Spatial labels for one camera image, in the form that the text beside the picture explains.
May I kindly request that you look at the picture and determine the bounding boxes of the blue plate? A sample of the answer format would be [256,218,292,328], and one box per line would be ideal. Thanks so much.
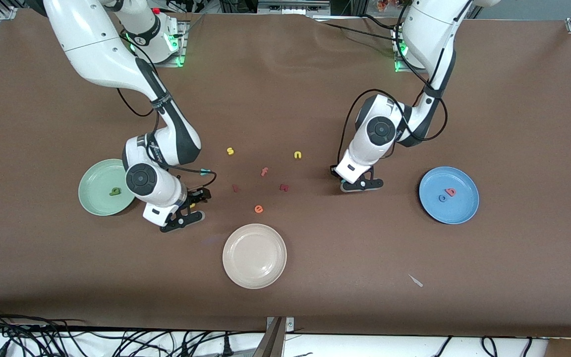
[418,166,480,225]

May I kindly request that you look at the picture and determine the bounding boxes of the light green plate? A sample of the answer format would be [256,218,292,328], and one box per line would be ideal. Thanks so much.
[78,159,137,217]

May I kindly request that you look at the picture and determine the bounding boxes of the black metal frame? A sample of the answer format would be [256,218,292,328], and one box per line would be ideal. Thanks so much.
[220,0,259,14]

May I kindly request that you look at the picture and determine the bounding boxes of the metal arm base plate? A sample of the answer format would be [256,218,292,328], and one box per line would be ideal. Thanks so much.
[394,27,417,74]
[154,20,187,68]

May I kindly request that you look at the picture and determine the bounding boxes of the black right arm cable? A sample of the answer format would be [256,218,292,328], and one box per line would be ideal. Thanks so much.
[116,59,217,191]

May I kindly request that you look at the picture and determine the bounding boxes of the grey metal box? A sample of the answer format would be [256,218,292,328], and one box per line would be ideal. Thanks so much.
[257,0,332,15]

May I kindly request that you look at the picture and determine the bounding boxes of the thin black cable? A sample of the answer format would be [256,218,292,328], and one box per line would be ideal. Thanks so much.
[480,336,500,357]
[432,336,454,357]

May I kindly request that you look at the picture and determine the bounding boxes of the cream white plate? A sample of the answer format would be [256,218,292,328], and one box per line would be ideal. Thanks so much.
[222,224,287,290]

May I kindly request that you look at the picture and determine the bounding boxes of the metal camera mounting post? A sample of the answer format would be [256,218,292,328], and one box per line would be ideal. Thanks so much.
[252,316,296,357]

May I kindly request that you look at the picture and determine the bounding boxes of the tangled black cables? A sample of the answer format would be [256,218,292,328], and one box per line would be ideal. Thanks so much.
[0,307,266,357]

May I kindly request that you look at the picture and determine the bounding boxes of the black cable on table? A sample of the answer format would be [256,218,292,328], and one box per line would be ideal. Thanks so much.
[315,14,407,44]

